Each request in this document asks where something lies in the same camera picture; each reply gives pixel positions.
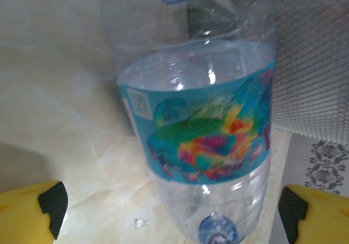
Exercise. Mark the clear bottle colourful blue label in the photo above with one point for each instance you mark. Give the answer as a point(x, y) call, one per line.
point(196, 135)

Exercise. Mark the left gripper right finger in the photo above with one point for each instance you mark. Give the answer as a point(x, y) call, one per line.
point(324, 219)

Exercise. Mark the clear plastic trash bin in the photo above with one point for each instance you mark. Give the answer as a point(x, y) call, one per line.
point(310, 64)

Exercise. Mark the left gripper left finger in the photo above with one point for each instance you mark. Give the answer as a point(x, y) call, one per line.
point(21, 214)

